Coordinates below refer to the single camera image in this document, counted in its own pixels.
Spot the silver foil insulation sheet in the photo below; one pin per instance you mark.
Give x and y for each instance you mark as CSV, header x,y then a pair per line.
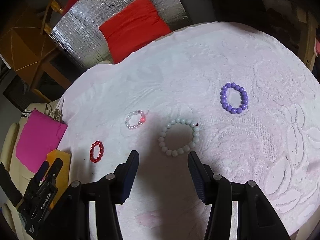
x,y
78,34

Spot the magenta cushion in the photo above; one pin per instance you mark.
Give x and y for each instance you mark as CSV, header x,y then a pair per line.
x,y
40,135

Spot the patterned beige cloth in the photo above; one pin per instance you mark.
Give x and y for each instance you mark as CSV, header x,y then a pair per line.
x,y
54,113

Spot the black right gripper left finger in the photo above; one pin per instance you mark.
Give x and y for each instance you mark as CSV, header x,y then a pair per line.
x,y
69,219

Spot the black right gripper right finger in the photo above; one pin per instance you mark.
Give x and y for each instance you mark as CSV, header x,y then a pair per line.
x,y
257,219

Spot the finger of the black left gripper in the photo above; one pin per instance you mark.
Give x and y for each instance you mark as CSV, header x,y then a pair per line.
x,y
34,182
53,172

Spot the wooden cabinet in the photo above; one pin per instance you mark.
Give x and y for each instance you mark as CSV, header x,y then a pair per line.
x,y
30,53

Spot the pale pink embossed towel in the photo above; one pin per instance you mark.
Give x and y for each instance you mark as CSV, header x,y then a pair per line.
x,y
257,107

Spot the red cushion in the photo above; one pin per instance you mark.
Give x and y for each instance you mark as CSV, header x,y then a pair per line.
x,y
134,27

